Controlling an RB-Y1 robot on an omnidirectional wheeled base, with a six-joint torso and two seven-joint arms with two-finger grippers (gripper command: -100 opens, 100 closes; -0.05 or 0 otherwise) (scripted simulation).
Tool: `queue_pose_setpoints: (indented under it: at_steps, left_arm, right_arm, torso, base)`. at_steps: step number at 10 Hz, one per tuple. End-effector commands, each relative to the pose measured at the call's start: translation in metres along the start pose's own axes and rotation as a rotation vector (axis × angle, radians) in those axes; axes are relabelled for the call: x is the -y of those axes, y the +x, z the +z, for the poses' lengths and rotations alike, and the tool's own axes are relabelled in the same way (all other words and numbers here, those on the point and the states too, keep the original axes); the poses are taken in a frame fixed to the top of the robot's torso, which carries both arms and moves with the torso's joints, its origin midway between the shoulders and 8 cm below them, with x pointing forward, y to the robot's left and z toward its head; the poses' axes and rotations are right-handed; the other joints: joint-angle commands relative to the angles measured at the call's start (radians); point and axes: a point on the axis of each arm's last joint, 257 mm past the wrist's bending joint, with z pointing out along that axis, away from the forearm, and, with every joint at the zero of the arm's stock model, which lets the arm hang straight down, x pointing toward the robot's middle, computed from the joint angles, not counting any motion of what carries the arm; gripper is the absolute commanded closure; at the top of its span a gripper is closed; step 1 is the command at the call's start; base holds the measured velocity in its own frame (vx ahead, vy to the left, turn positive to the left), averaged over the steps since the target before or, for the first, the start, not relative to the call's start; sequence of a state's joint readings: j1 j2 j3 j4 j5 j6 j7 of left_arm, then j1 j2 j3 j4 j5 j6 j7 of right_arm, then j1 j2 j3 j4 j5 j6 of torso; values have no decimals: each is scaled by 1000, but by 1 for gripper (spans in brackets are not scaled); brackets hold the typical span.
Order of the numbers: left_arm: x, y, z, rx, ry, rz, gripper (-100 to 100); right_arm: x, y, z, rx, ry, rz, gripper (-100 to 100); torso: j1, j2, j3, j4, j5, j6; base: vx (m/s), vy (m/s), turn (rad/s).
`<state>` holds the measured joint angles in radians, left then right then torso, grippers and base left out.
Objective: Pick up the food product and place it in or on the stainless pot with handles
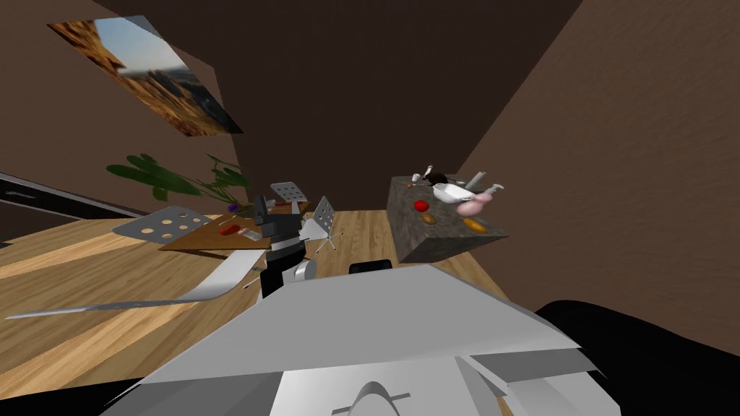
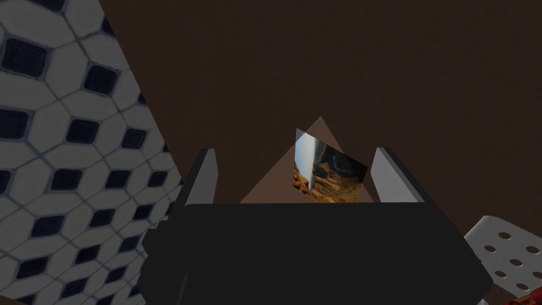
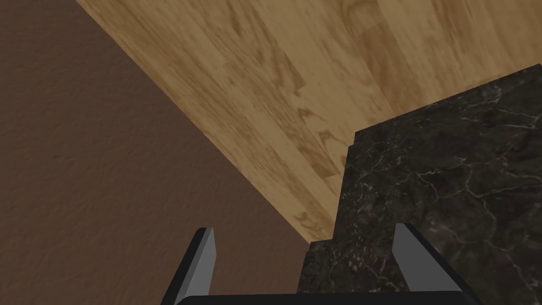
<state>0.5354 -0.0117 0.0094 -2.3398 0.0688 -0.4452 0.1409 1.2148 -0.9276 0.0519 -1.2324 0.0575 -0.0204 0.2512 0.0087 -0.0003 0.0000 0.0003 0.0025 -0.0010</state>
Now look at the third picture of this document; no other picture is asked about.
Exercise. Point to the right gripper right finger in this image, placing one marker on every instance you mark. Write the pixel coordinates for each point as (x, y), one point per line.
(419, 264)

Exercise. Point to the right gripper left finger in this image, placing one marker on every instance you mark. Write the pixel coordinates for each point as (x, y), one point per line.
(196, 267)

